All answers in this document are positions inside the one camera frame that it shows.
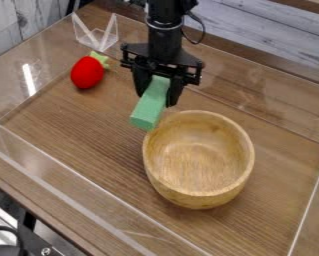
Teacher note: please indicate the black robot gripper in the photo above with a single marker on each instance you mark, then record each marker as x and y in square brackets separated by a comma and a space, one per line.
[162, 57]

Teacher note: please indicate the green rectangular block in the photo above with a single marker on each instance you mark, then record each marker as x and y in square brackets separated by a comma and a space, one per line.
[152, 104]

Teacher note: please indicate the light wooden bowl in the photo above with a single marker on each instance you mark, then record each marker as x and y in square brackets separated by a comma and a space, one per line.
[198, 158]

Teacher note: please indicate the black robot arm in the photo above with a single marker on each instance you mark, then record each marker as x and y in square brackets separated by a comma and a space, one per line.
[170, 10]

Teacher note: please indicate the red plush strawberry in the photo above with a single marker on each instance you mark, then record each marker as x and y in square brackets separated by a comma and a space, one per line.
[89, 70]

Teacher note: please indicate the clear acrylic corner bracket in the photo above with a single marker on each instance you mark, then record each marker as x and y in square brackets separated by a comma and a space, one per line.
[98, 39]

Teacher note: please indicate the clear acrylic tray wall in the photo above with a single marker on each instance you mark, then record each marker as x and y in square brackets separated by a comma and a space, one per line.
[104, 225]

